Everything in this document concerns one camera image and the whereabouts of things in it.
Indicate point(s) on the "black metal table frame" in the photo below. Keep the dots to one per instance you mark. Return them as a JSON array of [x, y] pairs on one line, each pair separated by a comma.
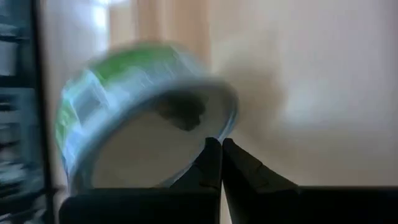
[[40, 93]]

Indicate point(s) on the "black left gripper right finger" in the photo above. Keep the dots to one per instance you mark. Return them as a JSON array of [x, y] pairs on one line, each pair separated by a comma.
[[248, 186]]

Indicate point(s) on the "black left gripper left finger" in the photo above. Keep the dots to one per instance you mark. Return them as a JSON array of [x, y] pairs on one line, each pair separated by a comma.
[[208, 168]]

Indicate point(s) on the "green-label silver tin can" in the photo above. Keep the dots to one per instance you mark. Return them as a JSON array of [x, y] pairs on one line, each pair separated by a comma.
[[109, 93]]

